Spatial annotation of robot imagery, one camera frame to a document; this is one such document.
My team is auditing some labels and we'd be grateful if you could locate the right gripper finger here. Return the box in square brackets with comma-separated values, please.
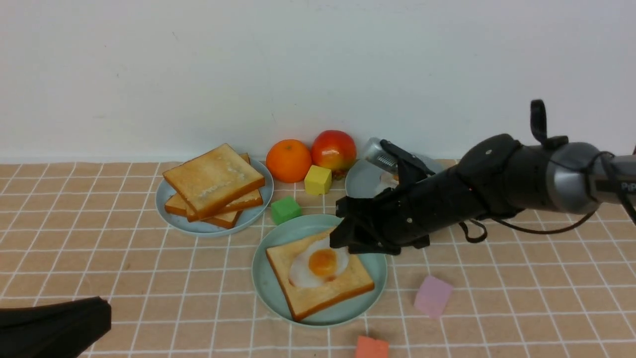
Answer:
[329, 218, 401, 256]
[336, 196, 383, 222]

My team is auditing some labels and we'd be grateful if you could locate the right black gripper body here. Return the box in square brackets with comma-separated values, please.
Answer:
[368, 167, 490, 249]

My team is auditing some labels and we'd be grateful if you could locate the fried egg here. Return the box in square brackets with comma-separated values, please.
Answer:
[289, 237, 350, 288]
[375, 172, 399, 195]

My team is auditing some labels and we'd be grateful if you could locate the toast slice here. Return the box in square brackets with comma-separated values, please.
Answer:
[265, 227, 375, 323]
[164, 193, 243, 229]
[186, 153, 264, 223]
[163, 143, 265, 219]

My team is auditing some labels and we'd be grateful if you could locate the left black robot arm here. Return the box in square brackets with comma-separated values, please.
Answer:
[0, 296, 112, 358]

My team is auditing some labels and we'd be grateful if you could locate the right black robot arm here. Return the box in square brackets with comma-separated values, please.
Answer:
[329, 134, 635, 256]

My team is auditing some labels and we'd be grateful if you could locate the blue plate with eggs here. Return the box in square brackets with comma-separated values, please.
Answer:
[345, 153, 445, 199]

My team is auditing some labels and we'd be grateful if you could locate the yellow cube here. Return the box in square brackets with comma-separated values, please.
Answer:
[304, 165, 332, 195]

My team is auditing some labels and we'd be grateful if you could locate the red apple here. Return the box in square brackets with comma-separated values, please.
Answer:
[311, 130, 357, 180]

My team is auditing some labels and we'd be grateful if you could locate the green round plate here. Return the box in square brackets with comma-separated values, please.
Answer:
[251, 214, 388, 328]

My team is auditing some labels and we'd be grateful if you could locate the green cube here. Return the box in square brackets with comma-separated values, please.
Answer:
[271, 196, 302, 226]

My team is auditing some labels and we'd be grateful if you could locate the orange fruit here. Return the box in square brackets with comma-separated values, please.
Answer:
[265, 140, 312, 183]

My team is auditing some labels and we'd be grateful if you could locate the pink cube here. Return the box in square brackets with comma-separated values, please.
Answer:
[413, 275, 454, 320]

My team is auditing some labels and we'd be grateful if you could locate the orange-red cube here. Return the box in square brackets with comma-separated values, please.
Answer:
[354, 336, 390, 358]

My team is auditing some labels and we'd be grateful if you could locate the blue plate with toast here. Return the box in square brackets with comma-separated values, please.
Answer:
[155, 160, 274, 237]

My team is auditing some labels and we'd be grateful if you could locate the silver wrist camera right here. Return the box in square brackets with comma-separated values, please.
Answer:
[362, 137, 433, 177]

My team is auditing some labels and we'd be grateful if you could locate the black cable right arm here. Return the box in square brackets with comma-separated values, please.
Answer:
[457, 99, 636, 244]

